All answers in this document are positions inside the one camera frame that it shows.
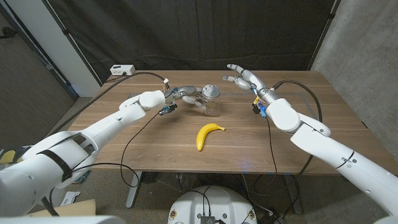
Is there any white table leg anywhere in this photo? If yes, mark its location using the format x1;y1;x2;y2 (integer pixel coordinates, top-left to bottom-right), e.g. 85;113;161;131
125;170;144;209

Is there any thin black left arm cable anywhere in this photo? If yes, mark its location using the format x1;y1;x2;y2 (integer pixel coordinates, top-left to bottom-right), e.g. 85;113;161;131
70;112;161;189

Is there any black door handle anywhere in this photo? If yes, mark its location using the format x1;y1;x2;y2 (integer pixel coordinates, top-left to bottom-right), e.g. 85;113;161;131
0;27;19;40

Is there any clear glass jar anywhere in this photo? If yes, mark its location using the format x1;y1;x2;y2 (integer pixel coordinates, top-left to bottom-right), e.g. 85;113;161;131
201;84;222;117

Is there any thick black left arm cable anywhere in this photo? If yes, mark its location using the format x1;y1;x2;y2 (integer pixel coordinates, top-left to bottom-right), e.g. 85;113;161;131
49;71;167;138

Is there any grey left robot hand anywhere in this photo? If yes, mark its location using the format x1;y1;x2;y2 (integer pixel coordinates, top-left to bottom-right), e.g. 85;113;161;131
169;85;208;110

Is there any black backdrop stand pole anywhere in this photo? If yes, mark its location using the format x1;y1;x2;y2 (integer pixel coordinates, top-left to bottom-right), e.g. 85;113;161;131
41;0;104;87
307;0;342;72

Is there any black power brick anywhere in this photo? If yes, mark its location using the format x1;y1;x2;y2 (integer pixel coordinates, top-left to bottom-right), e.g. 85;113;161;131
257;207;287;224

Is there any white power strip box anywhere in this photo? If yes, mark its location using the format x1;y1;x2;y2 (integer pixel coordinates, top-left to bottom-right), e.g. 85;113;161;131
109;64;136;77

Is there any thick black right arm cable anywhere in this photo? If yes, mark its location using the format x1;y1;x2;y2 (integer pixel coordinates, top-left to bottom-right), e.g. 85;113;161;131
271;79;323;179

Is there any yellow banana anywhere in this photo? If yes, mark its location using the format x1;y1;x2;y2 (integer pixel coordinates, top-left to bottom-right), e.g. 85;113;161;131
196;123;226;152

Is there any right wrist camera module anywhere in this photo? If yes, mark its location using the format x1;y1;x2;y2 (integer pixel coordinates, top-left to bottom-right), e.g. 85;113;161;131
251;95;269;120

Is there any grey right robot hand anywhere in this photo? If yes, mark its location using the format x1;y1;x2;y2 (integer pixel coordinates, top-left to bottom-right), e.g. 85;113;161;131
222;63;279;104

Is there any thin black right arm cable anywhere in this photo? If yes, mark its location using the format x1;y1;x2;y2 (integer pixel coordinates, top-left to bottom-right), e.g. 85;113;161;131
253;117;279;187

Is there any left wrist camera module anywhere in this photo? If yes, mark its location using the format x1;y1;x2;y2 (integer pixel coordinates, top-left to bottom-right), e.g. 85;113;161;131
158;103;178;117

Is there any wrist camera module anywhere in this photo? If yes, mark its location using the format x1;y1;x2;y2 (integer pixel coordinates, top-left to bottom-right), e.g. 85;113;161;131
158;103;178;117
251;95;269;120

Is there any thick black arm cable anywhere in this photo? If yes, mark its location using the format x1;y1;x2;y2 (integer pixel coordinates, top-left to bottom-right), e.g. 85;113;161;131
271;79;323;179
49;71;167;138

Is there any yellow black padded object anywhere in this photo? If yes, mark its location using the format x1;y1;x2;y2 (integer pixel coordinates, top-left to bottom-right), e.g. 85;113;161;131
0;144;33;166

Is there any cardboard sheet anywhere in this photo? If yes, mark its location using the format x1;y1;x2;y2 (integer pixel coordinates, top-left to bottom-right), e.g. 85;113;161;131
26;198;97;218

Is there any black backdrop curtain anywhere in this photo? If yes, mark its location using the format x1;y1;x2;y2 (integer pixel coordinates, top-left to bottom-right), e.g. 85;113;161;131
46;0;340;84

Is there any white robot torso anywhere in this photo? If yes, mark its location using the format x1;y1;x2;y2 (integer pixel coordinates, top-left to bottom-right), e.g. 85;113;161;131
167;185;259;224

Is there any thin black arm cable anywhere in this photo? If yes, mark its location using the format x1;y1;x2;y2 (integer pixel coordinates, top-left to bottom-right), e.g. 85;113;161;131
70;112;161;189
253;117;279;187

